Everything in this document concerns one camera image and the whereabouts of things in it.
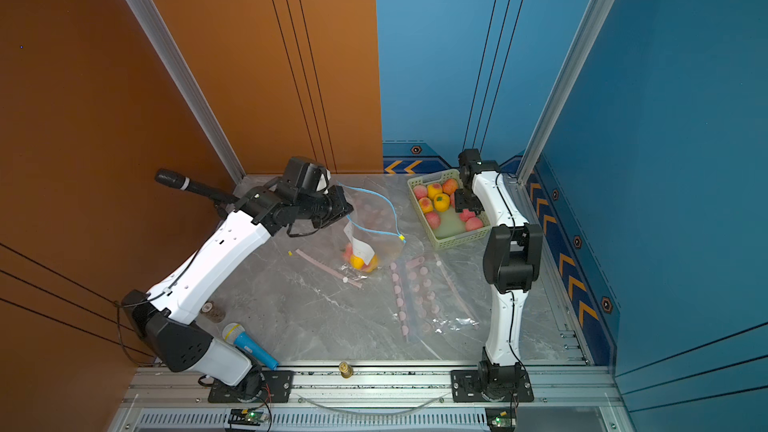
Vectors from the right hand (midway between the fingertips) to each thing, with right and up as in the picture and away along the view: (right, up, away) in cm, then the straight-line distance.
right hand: (474, 207), depth 96 cm
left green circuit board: (-61, -50, -25) cm, 83 cm away
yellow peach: (-37, -15, -13) cm, 42 cm away
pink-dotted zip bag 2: (-16, -28, -9) cm, 34 cm away
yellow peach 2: (-32, -16, -10) cm, 38 cm away
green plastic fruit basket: (-12, +4, +12) cm, 17 cm away
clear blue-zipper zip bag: (-32, -9, -16) cm, 37 cm away
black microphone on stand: (-78, +2, -6) cm, 79 cm away
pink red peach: (-40, -14, -7) cm, 43 cm away
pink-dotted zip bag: (-33, -2, +10) cm, 35 cm away
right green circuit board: (0, -50, -25) cm, 56 cm away
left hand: (-35, +2, -22) cm, 41 cm away
